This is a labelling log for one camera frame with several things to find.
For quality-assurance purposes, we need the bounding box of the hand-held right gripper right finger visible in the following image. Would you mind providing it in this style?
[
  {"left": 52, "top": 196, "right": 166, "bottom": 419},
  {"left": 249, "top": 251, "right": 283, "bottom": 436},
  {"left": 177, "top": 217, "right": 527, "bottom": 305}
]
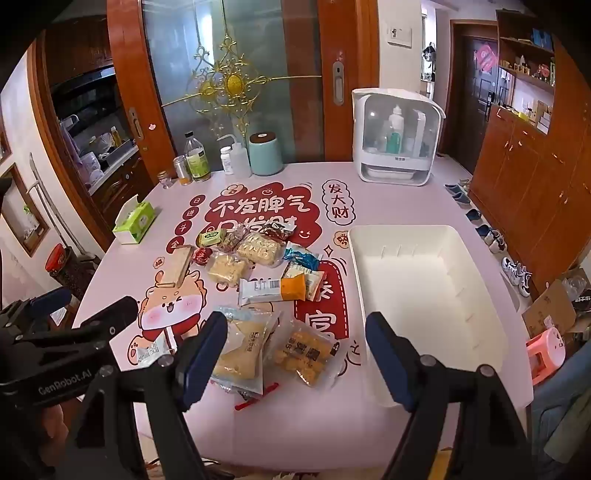
[{"left": 365, "top": 311, "right": 532, "bottom": 480}]

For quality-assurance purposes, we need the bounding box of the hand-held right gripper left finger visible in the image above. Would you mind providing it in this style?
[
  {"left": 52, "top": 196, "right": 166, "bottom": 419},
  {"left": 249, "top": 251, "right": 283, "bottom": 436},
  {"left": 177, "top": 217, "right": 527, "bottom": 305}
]
[{"left": 76, "top": 311, "right": 229, "bottom": 480}]

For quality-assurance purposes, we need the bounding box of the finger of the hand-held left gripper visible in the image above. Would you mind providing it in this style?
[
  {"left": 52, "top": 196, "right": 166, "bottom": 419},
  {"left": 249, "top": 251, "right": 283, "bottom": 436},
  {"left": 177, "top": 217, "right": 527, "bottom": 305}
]
[
  {"left": 11, "top": 296, "right": 139, "bottom": 352},
  {"left": 0, "top": 287, "right": 80, "bottom": 330}
]

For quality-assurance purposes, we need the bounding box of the large clear cake packet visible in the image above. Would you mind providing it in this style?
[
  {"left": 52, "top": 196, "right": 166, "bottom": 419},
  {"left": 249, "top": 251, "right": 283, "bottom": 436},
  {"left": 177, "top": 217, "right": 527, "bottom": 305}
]
[{"left": 210, "top": 305, "right": 282, "bottom": 398}]

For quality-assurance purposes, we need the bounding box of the small white barcode packet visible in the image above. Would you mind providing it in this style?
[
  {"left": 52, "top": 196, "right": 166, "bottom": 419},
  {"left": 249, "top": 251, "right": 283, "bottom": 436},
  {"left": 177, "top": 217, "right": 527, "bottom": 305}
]
[{"left": 136, "top": 335, "right": 178, "bottom": 367}]

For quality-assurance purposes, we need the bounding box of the white plastic bin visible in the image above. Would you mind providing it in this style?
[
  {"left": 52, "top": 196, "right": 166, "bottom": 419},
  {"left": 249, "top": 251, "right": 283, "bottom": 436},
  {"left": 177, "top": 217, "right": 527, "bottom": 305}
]
[{"left": 347, "top": 224, "right": 533, "bottom": 409}]

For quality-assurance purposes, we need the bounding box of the tan long snack packet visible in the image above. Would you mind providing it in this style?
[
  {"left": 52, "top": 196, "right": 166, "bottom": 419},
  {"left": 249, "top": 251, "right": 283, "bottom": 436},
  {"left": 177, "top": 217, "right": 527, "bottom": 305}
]
[{"left": 159, "top": 244, "right": 197, "bottom": 287}]

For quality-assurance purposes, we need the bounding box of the clear golden puffs packet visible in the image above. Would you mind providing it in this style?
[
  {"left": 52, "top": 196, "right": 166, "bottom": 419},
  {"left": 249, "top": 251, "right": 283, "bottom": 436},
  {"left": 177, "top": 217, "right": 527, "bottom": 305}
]
[{"left": 272, "top": 318, "right": 345, "bottom": 388}]

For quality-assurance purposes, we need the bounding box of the clear square cracker packet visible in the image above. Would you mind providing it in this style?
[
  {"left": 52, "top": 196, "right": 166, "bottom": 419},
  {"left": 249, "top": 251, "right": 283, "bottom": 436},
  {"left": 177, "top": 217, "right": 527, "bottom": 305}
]
[{"left": 206, "top": 255, "right": 252, "bottom": 286}]

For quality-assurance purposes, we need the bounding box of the white orange long packet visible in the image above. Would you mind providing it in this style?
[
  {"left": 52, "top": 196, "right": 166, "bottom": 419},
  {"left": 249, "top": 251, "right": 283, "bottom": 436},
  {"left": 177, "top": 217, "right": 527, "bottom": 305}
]
[{"left": 238, "top": 272, "right": 308, "bottom": 306}]

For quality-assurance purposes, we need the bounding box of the clear cream snack packet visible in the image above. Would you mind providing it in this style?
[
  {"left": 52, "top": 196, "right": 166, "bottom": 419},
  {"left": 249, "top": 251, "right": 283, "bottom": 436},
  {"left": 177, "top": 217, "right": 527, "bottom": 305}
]
[{"left": 281, "top": 263, "right": 326, "bottom": 301}]

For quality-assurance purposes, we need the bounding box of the clear red-print snack packet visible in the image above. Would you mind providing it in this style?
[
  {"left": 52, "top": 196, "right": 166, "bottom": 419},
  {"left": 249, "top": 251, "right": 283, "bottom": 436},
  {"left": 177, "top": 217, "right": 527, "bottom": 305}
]
[{"left": 217, "top": 228, "right": 245, "bottom": 252}]

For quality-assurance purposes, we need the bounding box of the green cake packet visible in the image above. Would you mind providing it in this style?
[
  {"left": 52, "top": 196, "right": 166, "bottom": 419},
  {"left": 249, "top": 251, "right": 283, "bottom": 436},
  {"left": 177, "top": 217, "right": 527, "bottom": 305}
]
[{"left": 196, "top": 228, "right": 227, "bottom": 247}]

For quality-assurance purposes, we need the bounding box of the clear oblong cracker packet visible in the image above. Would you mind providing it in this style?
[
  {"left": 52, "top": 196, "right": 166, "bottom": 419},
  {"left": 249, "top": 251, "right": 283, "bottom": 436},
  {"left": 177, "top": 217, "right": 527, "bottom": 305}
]
[{"left": 236, "top": 232, "right": 284, "bottom": 267}]

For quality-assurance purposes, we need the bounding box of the blue white snack packet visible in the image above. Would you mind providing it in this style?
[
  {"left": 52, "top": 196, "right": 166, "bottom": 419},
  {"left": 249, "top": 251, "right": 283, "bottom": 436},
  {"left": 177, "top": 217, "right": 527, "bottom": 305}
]
[{"left": 283, "top": 244, "right": 321, "bottom": 273}]

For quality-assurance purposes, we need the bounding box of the dark red snack packet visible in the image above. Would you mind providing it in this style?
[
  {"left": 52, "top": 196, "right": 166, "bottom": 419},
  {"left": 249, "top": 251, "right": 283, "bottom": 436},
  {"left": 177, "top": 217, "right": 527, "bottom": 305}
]
[{"left": 263, "top": 220, "right": 298, "bottom": 243}]

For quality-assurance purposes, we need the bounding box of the dark carved wooden stand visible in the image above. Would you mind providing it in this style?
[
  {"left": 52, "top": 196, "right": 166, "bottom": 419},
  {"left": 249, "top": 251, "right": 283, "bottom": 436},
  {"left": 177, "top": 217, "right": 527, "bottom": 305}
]
[{"left": 46, "top": 249, "right": 100, "bottom": 301}]

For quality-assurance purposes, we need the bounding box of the red lidded jar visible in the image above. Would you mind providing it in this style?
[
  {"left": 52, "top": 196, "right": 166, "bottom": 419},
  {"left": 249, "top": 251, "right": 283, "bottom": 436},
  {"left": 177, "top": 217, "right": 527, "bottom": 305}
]
[{"left": 45, "top": 243, "right": 70, "bottom": 278}]

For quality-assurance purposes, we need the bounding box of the printed pink table mat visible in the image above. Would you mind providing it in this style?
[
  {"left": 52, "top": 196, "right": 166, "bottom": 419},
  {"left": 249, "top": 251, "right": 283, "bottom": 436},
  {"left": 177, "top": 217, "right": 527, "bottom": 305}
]
[{"left": 71, "top": 159, "right": 534, "bottom": 462}]

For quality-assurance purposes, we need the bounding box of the green tissue box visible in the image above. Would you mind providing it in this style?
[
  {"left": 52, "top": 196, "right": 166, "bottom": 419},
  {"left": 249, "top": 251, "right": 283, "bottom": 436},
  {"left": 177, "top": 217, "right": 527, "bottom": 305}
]
[{"left": 112, "top": 194, "right": 158, "bottom": 245}]

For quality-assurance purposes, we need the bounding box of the grey metal pole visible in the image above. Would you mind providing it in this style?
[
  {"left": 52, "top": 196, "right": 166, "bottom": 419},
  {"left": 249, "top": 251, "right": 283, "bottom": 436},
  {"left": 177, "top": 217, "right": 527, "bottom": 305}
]
[{"left": 28, "top": 154, "right": 86, "bottom": 259}]

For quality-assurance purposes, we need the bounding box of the kitchen counter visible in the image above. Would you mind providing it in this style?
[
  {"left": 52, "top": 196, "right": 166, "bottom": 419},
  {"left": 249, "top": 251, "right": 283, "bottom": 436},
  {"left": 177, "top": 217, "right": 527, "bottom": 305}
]
[{"left": 51, "top": 65, "right": 153, "bottom": 217}]

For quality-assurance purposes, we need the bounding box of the row of shoes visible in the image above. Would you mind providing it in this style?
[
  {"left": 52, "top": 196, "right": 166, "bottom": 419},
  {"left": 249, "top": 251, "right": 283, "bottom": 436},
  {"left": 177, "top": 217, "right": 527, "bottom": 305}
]
[{"left": 444, "top": 179, "right": 534, "bottom": 298}]

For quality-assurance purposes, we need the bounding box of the silver metal tin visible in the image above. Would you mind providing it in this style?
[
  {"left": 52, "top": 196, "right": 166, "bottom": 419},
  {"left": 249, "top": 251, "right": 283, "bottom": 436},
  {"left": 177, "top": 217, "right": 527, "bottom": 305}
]
[{"left": 173, "top": 155, "right": 192, "bottom": 185}]

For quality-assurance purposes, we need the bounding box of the pink plastic stool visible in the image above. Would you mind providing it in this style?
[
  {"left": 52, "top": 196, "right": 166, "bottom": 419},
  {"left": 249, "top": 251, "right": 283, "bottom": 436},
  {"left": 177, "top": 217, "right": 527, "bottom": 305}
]
[{"left": 526, "top": 328, "right": 566, "bottom": 386}]

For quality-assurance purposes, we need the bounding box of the cardboard box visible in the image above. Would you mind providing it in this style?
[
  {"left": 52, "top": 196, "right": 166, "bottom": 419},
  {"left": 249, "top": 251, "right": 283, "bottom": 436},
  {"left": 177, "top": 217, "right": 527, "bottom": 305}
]
[{"left": 522, "top": 265, "right": 591, "bottom": 340}]

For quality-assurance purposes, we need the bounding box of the glass bottle green label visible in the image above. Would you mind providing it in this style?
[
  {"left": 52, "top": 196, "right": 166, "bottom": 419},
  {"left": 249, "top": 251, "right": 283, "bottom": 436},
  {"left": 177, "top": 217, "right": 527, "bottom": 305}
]
[{"left": 185, "top": 130, "right": 212, "bottom": 182}]

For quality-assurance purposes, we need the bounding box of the blue grey cloth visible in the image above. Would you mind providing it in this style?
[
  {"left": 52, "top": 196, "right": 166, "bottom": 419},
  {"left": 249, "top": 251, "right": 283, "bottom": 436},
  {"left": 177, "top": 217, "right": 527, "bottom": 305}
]
[{"left": 526, "top": 342, "right": 591, "bottom": 480}]

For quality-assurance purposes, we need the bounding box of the clear squeeze bottle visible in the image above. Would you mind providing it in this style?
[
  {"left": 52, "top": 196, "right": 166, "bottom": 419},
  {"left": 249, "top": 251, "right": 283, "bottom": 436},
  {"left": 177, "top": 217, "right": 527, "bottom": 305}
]
[{"left": 217, "top": 134, "right": 252, "bottom": 177}]

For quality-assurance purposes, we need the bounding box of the teal canister brown lid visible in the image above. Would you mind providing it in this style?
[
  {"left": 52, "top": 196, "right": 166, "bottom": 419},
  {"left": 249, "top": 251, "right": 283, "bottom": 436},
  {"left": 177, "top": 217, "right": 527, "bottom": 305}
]
[{"left": 248, "top": 131, "right": 284, "bottom": 176}]

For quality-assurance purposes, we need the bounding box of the white bottle sterilizer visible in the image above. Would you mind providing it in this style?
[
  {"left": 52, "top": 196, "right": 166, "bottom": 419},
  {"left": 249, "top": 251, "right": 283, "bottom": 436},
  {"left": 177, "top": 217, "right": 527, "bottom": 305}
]
[{"left": 352, "top": 88, "right": 446, "bottom": 188}]

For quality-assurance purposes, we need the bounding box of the dark entry door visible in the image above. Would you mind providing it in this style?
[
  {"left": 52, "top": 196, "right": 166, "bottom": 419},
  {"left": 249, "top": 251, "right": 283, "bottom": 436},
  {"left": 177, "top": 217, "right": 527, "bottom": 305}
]
[{"left": 455, "top": 37, "right": 499, "bottom": 174}]

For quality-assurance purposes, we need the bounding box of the sliding glass door gold ornament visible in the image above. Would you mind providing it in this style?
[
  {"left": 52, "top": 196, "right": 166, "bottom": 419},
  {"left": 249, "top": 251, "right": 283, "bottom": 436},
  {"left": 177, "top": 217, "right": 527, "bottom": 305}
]
[{"left": 106, "top": 0, "right": 379, "bottom": 171}]

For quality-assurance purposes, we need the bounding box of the wood framed wall picture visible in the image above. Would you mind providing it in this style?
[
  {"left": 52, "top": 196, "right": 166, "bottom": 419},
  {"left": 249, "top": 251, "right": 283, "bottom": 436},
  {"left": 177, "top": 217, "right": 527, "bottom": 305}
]
[{"left": 0, "top": 164, "right": 51, "bottom": 257}]

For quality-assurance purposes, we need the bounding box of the wooden wall cabinet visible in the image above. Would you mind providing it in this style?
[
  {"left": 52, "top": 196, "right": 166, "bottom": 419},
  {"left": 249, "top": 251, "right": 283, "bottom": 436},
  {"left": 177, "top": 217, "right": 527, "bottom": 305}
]
[{"left": 468, "top": 0, "right": 591, "bottom": 296}]

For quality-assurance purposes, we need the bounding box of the white wall switch panel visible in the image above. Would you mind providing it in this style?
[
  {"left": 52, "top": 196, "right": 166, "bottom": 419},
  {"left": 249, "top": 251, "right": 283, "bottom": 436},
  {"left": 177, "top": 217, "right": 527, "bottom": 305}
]
[{"left": 387, "top": 21, "right": 413, "bottom": 47}]

